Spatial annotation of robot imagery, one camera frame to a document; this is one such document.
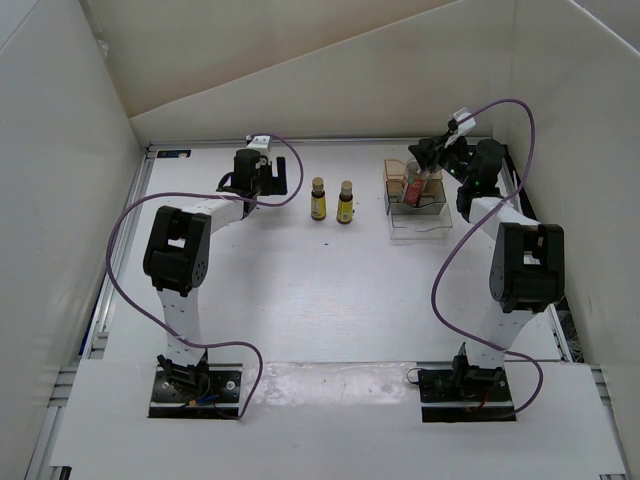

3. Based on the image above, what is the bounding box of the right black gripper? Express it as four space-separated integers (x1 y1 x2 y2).
408 132 474 187

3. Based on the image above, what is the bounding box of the tall clear chili bottle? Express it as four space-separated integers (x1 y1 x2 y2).
401 159 429 207

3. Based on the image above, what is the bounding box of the small yellow-label bottle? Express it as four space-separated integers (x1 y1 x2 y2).
311 177 326 221
336 180 354 225

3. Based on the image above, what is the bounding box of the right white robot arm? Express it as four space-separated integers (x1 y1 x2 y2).
408 135 565 400

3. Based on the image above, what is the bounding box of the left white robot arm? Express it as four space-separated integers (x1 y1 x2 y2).
143 135 287 400

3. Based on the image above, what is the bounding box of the tiered clear condiment rack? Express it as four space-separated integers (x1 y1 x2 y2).
383 159 453 241

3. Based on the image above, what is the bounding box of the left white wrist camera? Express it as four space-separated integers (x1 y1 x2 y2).
246 135 272 156

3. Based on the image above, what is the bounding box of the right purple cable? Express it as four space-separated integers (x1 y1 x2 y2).
431 98 545 416

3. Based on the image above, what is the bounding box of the purple cable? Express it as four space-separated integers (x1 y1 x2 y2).
105 133 304 420
431 98 545 416

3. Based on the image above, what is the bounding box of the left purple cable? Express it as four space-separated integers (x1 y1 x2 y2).
105 133 304 420

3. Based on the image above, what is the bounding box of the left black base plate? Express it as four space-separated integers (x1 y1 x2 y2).
147 364 243 420

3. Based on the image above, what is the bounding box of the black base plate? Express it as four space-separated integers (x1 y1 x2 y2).
405 354 516 424
147 364 243 420

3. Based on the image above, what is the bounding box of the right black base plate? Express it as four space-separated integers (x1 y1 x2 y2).
405 354 516 424

